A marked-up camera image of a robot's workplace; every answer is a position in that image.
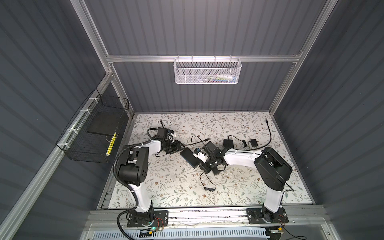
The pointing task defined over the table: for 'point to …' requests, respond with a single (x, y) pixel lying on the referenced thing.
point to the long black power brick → (188, 155)
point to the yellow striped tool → (110, 148)
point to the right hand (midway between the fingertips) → (203, 168)
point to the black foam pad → (105, 123)
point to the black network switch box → (228, 143)
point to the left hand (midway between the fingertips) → (182, 148)
